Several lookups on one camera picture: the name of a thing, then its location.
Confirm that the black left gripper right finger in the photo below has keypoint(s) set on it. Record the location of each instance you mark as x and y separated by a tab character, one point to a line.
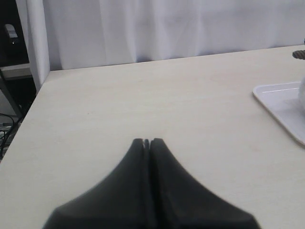
181	202

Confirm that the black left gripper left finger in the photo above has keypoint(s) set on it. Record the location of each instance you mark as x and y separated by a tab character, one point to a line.
123	200

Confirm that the white snowman plush toy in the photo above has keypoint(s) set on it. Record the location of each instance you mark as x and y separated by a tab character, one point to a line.
300	54

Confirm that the white plastic tray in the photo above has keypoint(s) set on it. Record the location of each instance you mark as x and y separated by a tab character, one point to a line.
282	102

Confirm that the white backdrop curtain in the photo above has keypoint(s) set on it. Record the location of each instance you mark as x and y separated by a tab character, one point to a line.
71	34

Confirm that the grey metal frame leg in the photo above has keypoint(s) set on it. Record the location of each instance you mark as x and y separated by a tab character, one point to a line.
13	72

